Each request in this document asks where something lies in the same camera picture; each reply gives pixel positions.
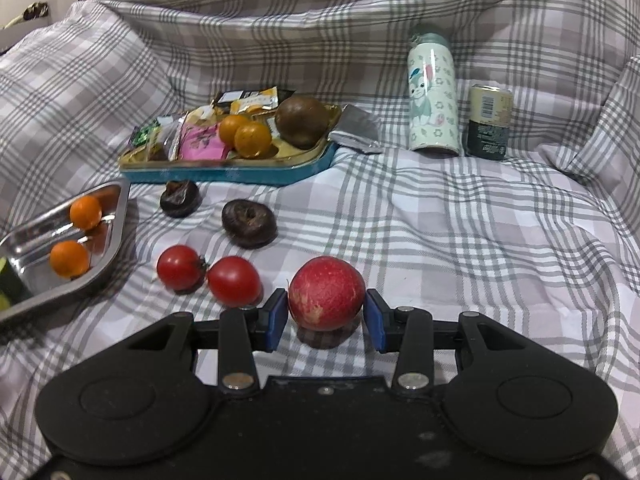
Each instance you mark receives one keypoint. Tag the yellow pastry packet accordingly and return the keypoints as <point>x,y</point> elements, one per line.
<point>255,100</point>

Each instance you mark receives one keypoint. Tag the black snack packet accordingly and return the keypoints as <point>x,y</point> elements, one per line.
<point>235,96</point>

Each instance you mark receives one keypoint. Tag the plaid blanket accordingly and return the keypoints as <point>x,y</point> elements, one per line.
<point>450,235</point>

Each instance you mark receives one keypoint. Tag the grey cardboard box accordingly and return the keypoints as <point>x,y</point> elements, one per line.
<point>7,40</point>

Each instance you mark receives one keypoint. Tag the silver foil packet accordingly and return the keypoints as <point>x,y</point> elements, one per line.
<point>356,129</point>

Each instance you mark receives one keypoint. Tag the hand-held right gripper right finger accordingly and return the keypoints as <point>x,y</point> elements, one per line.
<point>375,320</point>

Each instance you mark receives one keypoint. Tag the white cartoon print bottle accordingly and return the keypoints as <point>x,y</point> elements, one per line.
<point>434,100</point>

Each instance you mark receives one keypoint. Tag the clear packet of brown cake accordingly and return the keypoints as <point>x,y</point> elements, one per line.
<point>172,135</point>

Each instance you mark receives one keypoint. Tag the small tangerine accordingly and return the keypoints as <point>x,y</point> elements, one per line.
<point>231,127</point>
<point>86,211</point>
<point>252,140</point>
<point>70,259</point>

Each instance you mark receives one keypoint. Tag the green and cream can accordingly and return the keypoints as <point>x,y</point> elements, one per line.
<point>489,125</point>

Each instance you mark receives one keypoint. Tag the blue and gold tin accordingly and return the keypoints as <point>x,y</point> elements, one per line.
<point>225,172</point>

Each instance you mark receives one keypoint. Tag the brown round fruit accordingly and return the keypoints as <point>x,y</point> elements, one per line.
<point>301,121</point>

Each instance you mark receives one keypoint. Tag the stainless steel tray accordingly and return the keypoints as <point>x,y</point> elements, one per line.
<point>35,237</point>

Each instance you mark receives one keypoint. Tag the red cherry tomato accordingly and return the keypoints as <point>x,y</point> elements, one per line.
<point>234,280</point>
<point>180,267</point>

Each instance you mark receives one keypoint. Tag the dark floral object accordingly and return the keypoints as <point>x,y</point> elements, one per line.
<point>32,10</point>

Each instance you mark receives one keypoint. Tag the pink snack packet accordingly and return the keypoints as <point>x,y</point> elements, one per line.
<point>202,146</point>

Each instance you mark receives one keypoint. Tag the green wrapped candy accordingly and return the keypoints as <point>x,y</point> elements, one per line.
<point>145,136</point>

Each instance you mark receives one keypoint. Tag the pale round pastry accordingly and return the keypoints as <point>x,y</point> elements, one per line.
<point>206,112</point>

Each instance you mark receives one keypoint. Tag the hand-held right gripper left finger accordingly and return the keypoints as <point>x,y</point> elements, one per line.
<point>277,317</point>

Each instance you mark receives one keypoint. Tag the red apple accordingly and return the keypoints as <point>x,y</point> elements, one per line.
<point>325,290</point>

